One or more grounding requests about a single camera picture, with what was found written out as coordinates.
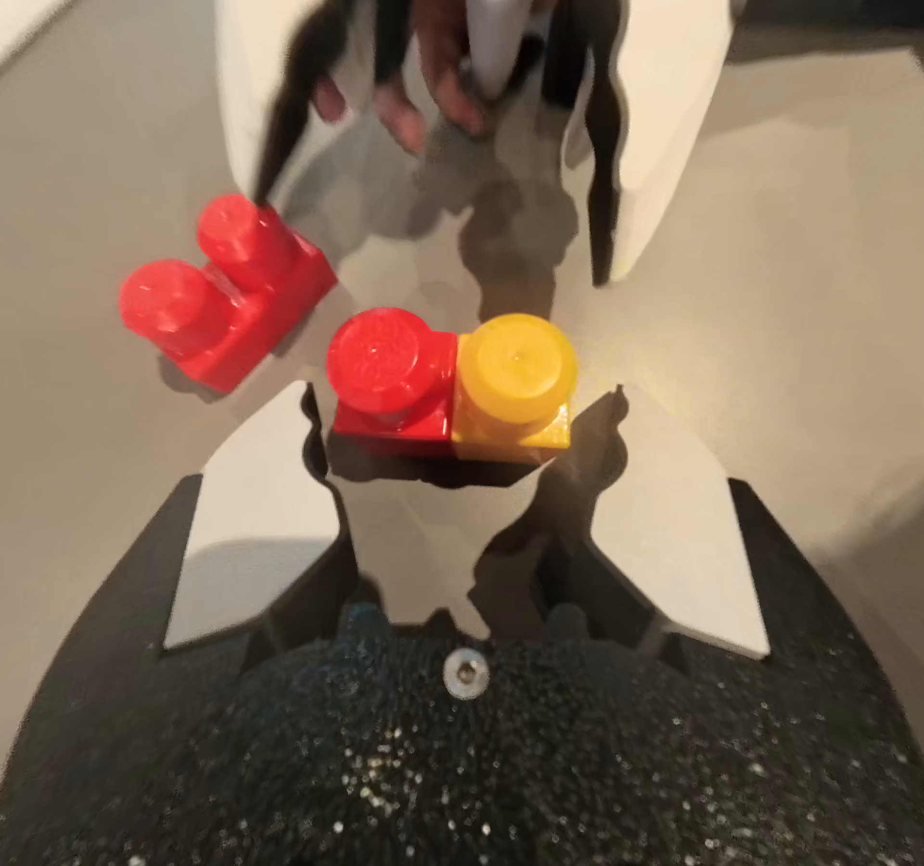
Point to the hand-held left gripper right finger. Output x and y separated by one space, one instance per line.
678 519

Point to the yellow single-stud mega block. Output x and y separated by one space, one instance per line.
516 389

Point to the red double-stud mega block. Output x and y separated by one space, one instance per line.
224 303

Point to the red single-stud mega block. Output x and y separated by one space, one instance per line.
382 375

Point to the person's right hand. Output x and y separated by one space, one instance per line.
447 50

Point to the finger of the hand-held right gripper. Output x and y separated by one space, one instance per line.
671 86
267 50

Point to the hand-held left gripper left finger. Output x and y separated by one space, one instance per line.
252 505

